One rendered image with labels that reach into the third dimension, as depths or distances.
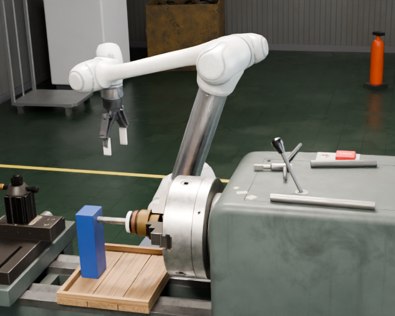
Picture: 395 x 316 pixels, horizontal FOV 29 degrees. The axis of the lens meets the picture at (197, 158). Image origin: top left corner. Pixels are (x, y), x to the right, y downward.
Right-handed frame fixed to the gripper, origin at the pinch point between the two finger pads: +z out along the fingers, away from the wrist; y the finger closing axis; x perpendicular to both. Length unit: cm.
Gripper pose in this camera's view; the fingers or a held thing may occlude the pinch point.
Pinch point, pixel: (115, 147)
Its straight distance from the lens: 302.8
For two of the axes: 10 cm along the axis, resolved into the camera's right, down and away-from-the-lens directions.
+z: 0.3, 9.4, 3.3
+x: -9.2, -1.0, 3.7
